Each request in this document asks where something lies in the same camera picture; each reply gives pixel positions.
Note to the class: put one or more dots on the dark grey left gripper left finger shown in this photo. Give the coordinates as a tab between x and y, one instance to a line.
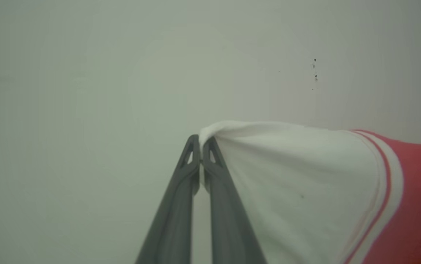
174	223

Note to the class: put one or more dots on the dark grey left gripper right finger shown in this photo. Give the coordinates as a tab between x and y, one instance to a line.
230	227

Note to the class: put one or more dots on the red and white garment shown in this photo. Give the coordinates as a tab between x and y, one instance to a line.
306	190

